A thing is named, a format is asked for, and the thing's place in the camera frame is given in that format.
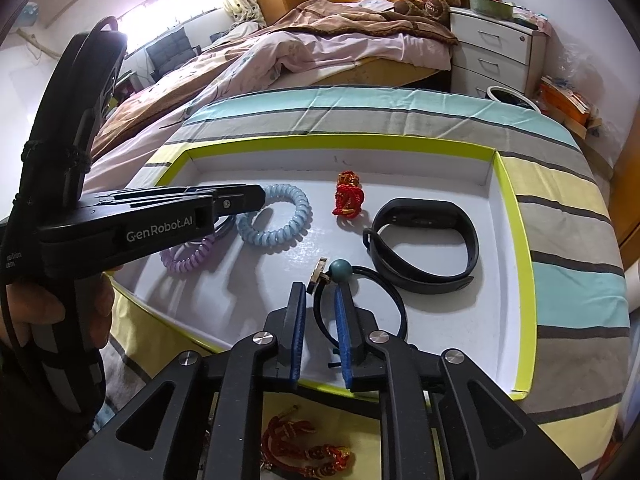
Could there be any person's left hand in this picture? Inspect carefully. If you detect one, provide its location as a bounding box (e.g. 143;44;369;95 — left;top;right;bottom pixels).
7;272;117;351

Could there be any brown blanket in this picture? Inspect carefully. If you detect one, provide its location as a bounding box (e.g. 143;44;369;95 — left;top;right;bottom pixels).
95;0;458;161

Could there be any person's left forearm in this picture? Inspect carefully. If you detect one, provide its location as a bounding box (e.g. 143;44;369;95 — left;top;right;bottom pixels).
0;340;116;480

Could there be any purple spiral hair tie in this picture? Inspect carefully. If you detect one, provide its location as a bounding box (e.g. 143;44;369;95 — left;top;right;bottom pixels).
160;234;217;277

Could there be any red and gold knot ornament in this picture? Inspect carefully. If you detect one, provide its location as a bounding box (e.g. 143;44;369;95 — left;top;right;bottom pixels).
334;171;365;220

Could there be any white round ring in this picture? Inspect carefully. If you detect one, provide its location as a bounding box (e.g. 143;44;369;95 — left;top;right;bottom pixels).
486;85;543;113

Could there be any brown teddy bear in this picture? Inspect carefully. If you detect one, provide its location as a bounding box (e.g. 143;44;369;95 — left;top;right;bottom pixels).
394;0;463;25

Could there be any blue spiral hair tie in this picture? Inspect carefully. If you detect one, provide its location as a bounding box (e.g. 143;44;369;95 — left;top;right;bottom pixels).
235;184;312;250

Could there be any pile of books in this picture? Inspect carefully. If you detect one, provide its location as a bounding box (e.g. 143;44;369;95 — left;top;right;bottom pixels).
537;75;603;138

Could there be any orange wooden wardrobe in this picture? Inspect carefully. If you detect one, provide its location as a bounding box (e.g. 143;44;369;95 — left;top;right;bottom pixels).
607;125;640;261

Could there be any black fitness band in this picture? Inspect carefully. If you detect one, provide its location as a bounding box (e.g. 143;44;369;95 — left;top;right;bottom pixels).
362;198;480;295

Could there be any black hair tie with charms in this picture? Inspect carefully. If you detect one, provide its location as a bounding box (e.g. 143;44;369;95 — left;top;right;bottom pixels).
306;257;407;368

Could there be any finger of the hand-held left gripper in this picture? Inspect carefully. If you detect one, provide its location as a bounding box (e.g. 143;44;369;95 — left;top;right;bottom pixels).
197;184;267;221

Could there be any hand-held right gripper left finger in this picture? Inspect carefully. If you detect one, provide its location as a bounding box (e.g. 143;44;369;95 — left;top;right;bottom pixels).
57;282;307;480

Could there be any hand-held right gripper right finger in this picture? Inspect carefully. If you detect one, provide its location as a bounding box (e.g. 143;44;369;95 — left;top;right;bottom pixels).
334;287;583;480

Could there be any red knot cord bracelet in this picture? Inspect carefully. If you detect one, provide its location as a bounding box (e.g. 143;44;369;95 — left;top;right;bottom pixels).
260;405;357;478

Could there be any yellow-green cardboard box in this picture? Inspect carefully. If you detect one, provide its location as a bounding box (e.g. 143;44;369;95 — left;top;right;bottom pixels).
107;134;538;401

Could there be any black chair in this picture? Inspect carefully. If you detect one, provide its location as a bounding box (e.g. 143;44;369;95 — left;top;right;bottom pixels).
145;27;203;83

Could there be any white nightstand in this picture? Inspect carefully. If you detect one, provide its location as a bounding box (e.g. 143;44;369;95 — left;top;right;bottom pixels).
449;7;546;100

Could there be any bed with pink duvet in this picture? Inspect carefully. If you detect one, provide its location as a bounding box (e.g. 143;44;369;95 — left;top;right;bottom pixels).
82;30;453;196

